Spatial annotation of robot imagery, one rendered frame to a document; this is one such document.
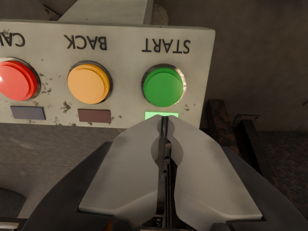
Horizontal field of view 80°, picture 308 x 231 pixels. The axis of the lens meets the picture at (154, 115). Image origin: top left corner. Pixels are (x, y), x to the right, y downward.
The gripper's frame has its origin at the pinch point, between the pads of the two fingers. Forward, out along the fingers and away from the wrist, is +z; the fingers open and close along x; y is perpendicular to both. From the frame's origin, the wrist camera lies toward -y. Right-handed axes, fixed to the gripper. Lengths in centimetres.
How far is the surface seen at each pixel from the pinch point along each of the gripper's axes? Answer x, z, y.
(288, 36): 51, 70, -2
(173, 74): 0.9, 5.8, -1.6
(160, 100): -0.2, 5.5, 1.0
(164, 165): 8, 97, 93
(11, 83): -14.9, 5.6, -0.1
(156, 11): -2, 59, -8
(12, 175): -142, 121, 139
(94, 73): -6.6, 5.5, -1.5
